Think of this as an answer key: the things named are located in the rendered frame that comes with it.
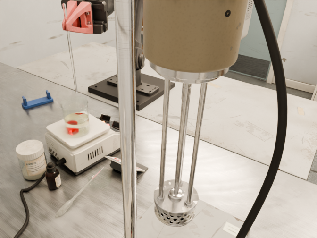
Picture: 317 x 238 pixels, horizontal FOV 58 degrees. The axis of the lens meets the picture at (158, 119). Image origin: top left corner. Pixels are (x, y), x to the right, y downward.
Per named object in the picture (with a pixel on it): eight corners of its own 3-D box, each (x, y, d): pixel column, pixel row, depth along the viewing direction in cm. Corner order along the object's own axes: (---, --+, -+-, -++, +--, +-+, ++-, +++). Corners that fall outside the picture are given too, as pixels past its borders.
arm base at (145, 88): (150, 75, 99) (160, 69, 104) (104, 63, 108) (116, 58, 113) (149, 96, 103) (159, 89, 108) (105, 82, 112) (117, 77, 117)
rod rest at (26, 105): (50, 97, 104) (48, 89, 102) (54, 101, 102) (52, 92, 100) (21, 105, 99) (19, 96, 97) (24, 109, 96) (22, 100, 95)
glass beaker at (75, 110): (79, 122, 76) (76, 93, 71) (96, 131, 73) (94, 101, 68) (57, 134, 71) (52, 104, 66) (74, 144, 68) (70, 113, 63)
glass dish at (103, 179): (85, 189, 67) (84, 182, 66) (92, 173, 72) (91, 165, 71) (108, 191, 67) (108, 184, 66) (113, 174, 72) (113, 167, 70)
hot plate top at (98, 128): (84, 112, 81) (83, 109, 80) (112, 129, 74) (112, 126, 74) (44, 129, 73) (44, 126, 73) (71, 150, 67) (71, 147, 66)
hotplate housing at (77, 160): (106, 124, 90) (104, 102, 86) (135, 142, 83) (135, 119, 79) (39, 157, 76) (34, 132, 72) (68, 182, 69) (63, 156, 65)
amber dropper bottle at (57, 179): (47, 191, 66) (42, 168, 62) (47, 182, 69) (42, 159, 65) (61, 189, 67) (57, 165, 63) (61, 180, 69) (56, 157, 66)
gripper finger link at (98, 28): (83, 11, 56) (103, 1, 63) (49, 8, 57) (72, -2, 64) (87, 46, 59) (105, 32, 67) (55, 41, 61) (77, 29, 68)
